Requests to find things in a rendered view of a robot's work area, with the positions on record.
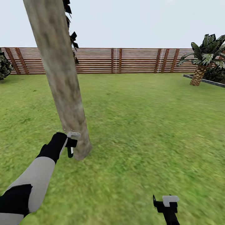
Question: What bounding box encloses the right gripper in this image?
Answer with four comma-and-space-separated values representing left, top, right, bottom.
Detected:
153, 199, 178, 218

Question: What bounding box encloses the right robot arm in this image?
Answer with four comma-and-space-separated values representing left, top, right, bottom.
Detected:
153, 195, 180, 225

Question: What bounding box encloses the pesticide atomizer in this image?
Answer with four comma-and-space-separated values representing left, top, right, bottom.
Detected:
67, 147, 73, 158

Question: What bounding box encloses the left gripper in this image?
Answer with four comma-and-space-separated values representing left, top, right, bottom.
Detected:
66, 138, 78, 147

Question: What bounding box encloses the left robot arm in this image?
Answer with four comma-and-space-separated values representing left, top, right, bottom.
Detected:
0, 132, 81, 225

